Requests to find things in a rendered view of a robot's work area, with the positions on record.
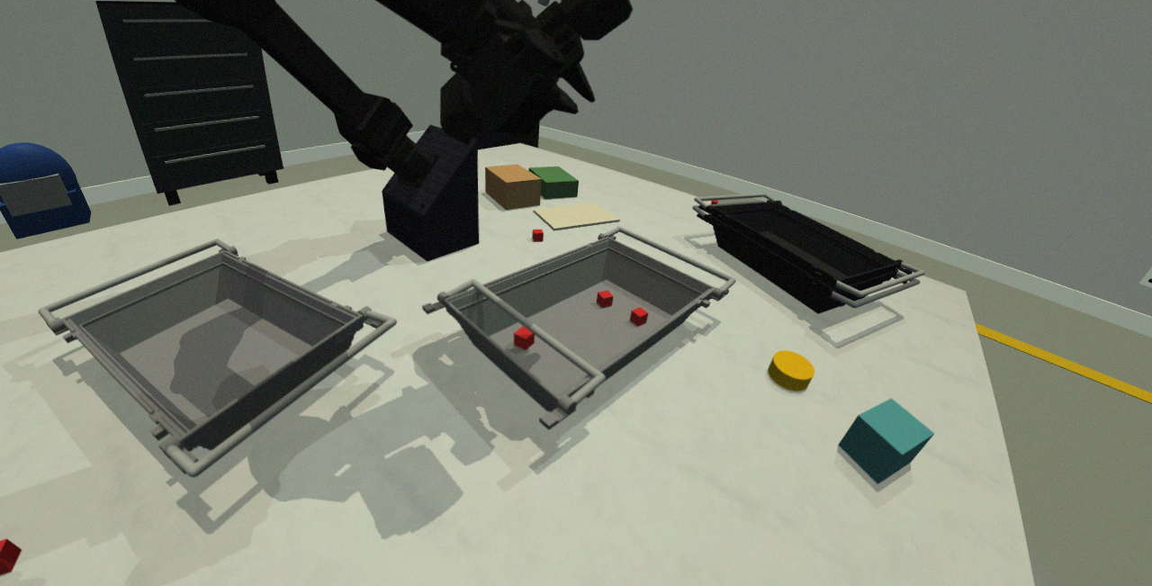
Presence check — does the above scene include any yellow short cylinder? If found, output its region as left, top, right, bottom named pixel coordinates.
left=768, top=351, right=814, bottom=391

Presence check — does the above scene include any brown rectangular block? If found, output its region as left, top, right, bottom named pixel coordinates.
left=485, top=165, right=541, bottom=211

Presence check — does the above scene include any small teal block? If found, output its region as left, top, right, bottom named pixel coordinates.
left=838, top=399, right=935, bottom=484

